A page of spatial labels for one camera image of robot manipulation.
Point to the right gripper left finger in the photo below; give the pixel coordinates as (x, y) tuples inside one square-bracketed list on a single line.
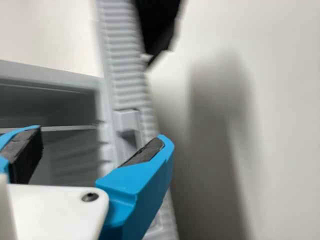
[(22, 152)]

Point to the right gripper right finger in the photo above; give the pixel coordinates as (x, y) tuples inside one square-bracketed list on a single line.
[(140, 190)]

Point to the white incubator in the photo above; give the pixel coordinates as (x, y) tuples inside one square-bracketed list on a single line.
[(62, 100)]

